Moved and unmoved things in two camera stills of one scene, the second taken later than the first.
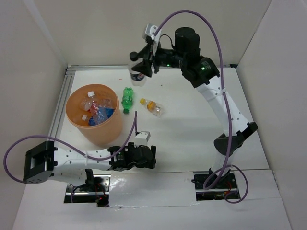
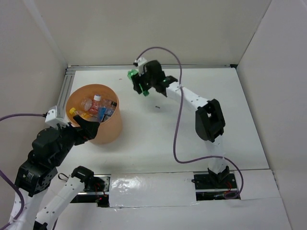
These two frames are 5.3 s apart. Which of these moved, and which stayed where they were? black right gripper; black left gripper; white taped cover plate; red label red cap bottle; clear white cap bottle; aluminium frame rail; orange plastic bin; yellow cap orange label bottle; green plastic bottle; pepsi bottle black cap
Moved: black right gripper; red label red cap bottle; clear white cap bottle; green plastic bottle; pepsi bottle black cap; yellow cap orange label bottle; black left gripper
Stayed: white taped cover plate; aluminium frame rail; orange plastic bin
